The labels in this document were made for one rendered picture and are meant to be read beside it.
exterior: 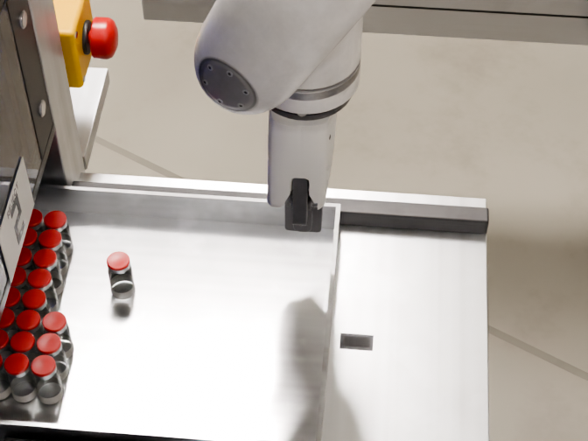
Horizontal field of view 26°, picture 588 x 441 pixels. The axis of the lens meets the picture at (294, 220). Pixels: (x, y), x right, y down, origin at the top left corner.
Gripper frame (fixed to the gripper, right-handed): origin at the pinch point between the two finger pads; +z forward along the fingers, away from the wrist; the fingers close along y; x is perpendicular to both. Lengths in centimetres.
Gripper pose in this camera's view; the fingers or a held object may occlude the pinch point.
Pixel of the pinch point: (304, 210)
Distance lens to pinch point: 111.1
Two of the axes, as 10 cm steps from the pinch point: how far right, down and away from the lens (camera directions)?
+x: 10.0, 0.7, -0.5
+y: -0.9, 7.6, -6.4
